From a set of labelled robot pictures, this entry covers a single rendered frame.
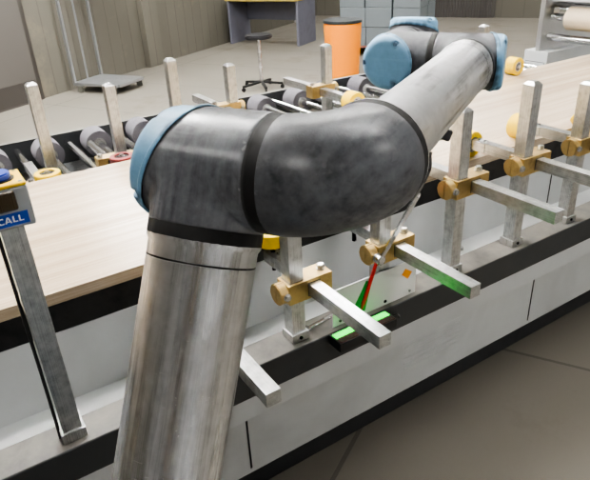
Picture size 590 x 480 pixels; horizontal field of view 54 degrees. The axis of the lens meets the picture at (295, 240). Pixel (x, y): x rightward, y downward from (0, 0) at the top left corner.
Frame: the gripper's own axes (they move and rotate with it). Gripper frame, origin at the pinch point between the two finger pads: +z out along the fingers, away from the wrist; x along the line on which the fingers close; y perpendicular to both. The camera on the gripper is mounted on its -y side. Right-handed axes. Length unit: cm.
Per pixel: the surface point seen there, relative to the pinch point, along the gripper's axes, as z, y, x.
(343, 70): 85, -324, -453
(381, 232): 10.9, 3.7, -6.0
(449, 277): 15.6, 0.0, 12.3
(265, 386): 17, 49, 17
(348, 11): 43, -436, -588
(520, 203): 6.0, -25.0, 9.4
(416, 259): 15.7, -0.1, 2.0
